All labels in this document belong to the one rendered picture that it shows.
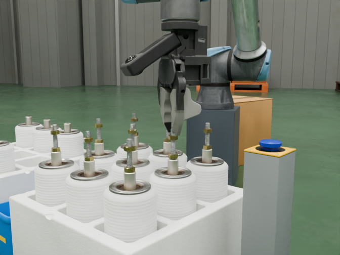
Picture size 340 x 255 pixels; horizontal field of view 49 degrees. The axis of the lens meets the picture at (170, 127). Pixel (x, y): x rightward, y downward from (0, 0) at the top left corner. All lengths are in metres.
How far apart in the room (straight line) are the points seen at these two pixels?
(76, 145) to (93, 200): 0.50
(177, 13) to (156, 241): 0.40
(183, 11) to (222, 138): 0.77
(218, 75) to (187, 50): 0.69
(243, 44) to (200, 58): 0.62
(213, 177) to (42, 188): 0.36
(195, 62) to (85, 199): 0.33
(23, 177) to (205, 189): 0.52
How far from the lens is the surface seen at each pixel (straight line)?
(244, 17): 1.27
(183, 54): 0.72
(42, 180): 0.83
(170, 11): 0.71
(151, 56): 0.68
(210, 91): 1.41
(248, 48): 1.33
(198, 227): 0.73
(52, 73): 7.85
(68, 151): 1.21
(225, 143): 1.39
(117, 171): 0.81
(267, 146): 0.69
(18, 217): 0.89
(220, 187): 0.83
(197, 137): 1.41
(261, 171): 0.69
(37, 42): 8.04
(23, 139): 1.41
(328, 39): 7.60
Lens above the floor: 0.47
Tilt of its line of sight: 10 degrees down
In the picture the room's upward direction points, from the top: straight up
